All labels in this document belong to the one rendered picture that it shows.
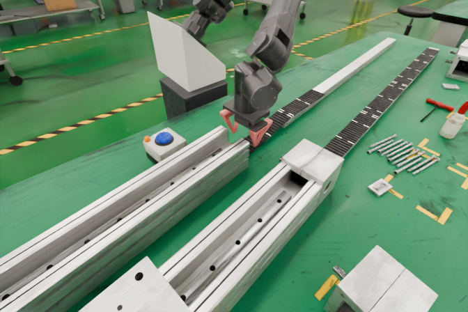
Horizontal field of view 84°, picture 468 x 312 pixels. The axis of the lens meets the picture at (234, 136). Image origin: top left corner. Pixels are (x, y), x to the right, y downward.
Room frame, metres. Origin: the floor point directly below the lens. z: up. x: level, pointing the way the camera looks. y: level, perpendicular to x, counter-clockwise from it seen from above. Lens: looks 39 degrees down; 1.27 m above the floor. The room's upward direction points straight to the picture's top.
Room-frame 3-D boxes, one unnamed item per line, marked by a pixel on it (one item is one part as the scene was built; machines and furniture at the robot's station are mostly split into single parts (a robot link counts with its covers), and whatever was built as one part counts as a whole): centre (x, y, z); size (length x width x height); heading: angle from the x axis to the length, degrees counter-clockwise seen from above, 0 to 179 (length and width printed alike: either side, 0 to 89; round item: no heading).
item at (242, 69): (0.53, -0.03, 1.00); 0.07 x 0.06 x 0.07; 19
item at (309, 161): (0.41, -0.16, 0.83); 0.12 x 0.09 x 0.10; 46
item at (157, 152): (0.50, 0.17, 0.81); 0.10 x 0.08 x 0.06; 46
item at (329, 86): (0.99, -0.47, 0.79); 0.96 x 0.04 x 0.03; 136
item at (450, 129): (0.60, -0.62, 0.84); 0.04 x 0.04 x 0.12
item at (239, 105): (0.54, -0.03, 0.94); 0.10 x 0.07 x 0.07; 46
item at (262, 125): (0.52, -0.05, 0.87); 0.07 x 0.07 x 0.09; 46
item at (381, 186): (0.40, -0.34, 0.78); 0.05 x 0.03 x 0.01; 121
